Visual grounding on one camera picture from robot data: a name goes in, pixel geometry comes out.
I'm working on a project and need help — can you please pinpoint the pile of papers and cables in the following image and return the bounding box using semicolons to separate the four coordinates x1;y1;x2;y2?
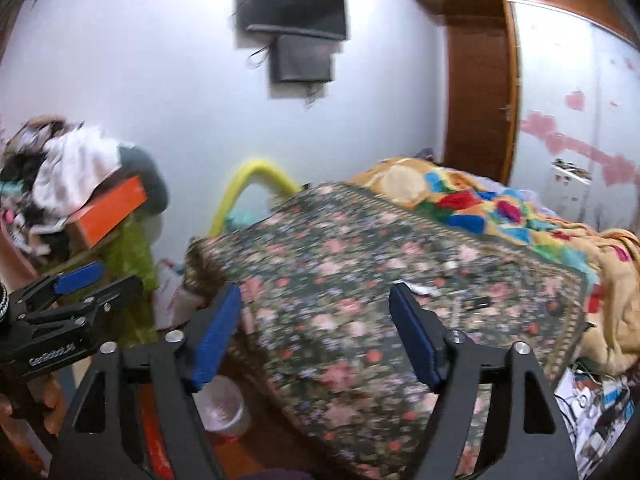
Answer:
554;359;632;477

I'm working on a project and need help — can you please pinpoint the pile of clothes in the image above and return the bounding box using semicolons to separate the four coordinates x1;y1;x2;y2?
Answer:
0;117;171;262

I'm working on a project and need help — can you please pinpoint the white wardrobe with wooden frame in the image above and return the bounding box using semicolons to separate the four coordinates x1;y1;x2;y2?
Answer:
406;0;640;223

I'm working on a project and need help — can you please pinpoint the colourful fleece blanket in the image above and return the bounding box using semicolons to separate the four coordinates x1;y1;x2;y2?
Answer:
347;156;640;377

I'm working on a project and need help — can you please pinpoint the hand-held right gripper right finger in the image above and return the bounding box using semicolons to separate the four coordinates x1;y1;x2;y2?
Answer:
389;282;593;480

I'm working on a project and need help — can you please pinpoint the dark floral bedspread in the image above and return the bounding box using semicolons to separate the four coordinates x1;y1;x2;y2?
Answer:
185;182;592;480

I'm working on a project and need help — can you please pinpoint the white nightstand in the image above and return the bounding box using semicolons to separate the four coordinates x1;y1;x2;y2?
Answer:
552;159;594;221

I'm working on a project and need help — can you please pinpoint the orange box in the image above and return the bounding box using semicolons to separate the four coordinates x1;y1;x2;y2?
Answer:
67;175;149;251

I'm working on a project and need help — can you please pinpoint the small black wall monitor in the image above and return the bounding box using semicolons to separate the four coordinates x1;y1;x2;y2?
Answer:
270;35;335;86

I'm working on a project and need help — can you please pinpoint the yellow foam tube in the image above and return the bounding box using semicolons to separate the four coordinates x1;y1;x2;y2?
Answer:
207;159;301;237

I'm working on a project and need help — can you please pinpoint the white plastic bag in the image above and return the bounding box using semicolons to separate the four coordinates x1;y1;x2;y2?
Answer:
152;259;207;332

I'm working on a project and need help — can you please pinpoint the brown wooden door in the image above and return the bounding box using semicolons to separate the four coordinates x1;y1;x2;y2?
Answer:
442;0;519;184

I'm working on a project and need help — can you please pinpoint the teal cloth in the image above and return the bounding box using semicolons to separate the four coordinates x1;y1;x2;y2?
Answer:
225;209;267;234

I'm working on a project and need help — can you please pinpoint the pink sticker strip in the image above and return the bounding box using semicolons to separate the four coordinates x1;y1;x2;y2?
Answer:
520;110;640;187

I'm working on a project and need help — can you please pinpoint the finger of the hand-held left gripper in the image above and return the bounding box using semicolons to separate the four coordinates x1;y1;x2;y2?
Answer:
10;261;106;313
22;274;145;328

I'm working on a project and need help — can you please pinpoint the black wall television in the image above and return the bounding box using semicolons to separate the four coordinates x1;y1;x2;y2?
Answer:
235;0;348;42

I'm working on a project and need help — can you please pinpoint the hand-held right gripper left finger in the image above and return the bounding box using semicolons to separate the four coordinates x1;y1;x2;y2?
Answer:
47;281;244;480

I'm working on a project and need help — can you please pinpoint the clear plastic cup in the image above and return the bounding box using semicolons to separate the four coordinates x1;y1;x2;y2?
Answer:
192;375;252;437

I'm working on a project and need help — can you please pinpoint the green cloth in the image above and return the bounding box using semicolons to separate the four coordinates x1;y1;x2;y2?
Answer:
45;210;159;347

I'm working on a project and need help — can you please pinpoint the black television cable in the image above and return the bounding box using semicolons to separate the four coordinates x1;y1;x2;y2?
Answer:
244;44;275;70

